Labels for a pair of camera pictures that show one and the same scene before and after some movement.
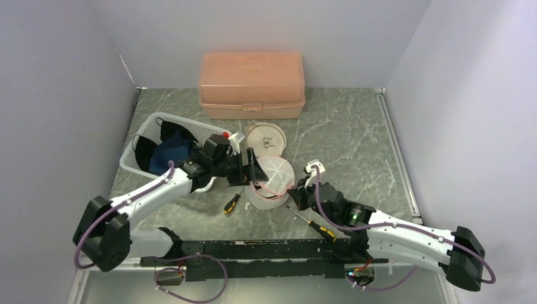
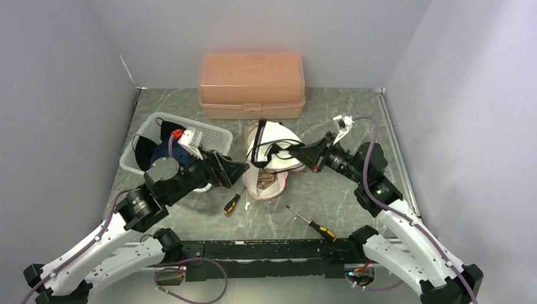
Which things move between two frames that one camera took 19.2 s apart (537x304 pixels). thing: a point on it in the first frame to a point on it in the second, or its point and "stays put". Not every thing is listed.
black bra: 143,146 stays put
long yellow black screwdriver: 323,231 stays put
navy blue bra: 175,148 stays put
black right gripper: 299,194 to 313,155
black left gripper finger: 258,173 to 228,170
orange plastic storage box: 252,85 stays put
